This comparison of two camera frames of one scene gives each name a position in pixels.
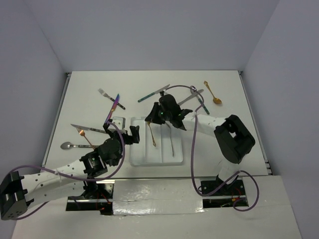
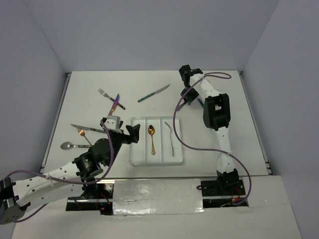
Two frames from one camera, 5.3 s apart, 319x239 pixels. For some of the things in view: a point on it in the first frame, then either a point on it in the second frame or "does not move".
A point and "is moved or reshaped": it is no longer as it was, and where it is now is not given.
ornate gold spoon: x=154 y=143 is moved or reshaped
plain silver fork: x=171 y=140 does not move
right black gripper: x=153 y=117 -> x=191 y=98
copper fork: x=82 y=133 does not move
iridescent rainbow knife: x=110 y=114 does not move
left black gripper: x=135 y=137 does not move
